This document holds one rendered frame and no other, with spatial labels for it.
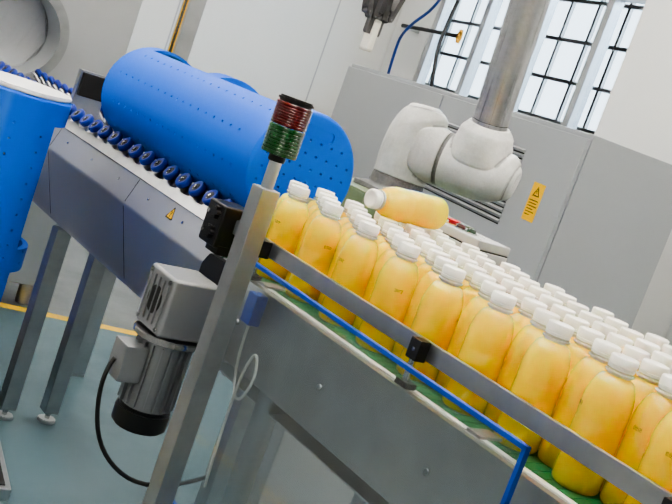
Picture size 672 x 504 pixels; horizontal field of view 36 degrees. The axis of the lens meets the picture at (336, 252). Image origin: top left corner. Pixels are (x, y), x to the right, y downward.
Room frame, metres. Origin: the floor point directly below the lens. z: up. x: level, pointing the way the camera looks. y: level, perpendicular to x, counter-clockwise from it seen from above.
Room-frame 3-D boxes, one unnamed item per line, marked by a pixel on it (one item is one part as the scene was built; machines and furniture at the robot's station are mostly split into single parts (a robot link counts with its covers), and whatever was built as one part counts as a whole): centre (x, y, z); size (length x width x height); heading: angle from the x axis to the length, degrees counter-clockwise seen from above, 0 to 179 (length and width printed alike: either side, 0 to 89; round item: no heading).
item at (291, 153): (1.77, 0.15, 1.18); 0.06 x 0.06 x 0.05
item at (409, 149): (2.98, -0.11, 1.23); 0.18 x 0.16 x 0.22; 71
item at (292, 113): (1.77, 0.15, 1.23); 0.06 x 0.06 x 0.04
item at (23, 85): (2.72, 0.93, 1.03); 0.28 x 0.28 x 0.01
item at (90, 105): (3.35, 0.92, 1.00); 0.10 x 0.04 x 0.15; 128
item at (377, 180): (2.99, -0.09, 1.09); 0.22 x 0.18 x 0.06; 33
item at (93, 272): (3.17, 0.69, 0.31); 0.06 x 0.06 x 0.63; 38
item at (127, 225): (3.12, 0.74, 0.79); 2.17 x 0.29 x 0.34; 38
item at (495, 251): (2.31, -0.26, 1.05); 0.20 x 0.10 x 0.10; 38
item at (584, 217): (4.80, -0.43, 0.72); 2.15 x 0.54 x 1.45; 27
